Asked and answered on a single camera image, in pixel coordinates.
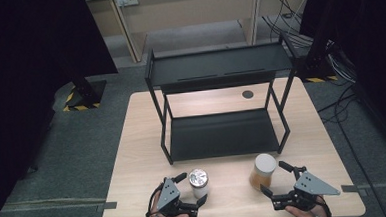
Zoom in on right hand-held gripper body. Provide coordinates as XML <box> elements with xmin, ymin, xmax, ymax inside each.
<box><xmin>269</xmin><ymin>163</ymin><xmax>343</xmax><ymax>214</ymax></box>

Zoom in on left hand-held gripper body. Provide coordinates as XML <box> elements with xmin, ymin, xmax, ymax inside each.
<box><xmin>155</xmin><ymin>175</ymin><xmax>200</xmax><ymax>217</ymax></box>

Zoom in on glass jar with silver lid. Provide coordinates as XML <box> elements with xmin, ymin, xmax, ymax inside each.
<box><xmin>187</xmin><ymin>168</ymin><xmax>211</xmax><ymax>201</ymax></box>

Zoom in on amber jar with white lid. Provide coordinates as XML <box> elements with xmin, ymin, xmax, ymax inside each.
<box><xmin>247</xmin><ymin>152</ymin><xmax>279</xmax><ymax>193</ymax></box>

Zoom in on black metal two-tier rack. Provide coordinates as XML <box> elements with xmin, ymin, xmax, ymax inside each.
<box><xmin>142</xmin><ymin>32</ymin><xmax>307</xmax><ymax>167</ymax></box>

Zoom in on grey floor tape patch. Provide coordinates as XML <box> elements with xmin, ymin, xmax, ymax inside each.
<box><xmin>339</xmin><ymin>182</ymin><xmax>369</xmax><ymax>199</ymax></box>
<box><xmin>95</xmin><ymin>201</ymin><xmax>119</xmax><ymax>214</ymax></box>

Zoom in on black stand base hazard stripes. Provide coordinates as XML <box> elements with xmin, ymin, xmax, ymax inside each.
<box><xmin>294</xmin><ymin>40</ymin><xmax>340</xmax><ymax>84</ymax></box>
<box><xmin>60</xmin><ymin>74</ymin><xmax>109</xmax><ymax>113</ymax></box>

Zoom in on light wooden desk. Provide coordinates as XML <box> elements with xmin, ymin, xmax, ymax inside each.
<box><xmin>83</xmin><ymin>0</ymin><xmax>316</xmax><ymax>67</ymax></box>

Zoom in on black curtain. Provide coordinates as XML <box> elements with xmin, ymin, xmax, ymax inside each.
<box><xmin>0</xmin><ymin>0</ymin><xmax>127</xmax><ymax>217</ymax></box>
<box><xmin>296</xmin><ymin>0</ymin><xmax>386</xmax><ymax>166</ymax></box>

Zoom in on black floor cable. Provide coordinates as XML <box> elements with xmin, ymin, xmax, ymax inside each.
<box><xmin>315</xmin><ymin>83</ymin><xmax>360</xmax><ymax>126</ymax></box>

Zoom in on black cable bundle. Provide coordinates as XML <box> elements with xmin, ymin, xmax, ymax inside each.
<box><xmin>260</xmin><ymin>0</ymin><xmax>316</xmax><ymax>50</ymax></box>

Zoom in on white wall socket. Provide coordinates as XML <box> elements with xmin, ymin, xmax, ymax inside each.
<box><xmin>114</xmin><ymin>0</ymin><xmax>141</xmax><ymax>8</ymax></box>

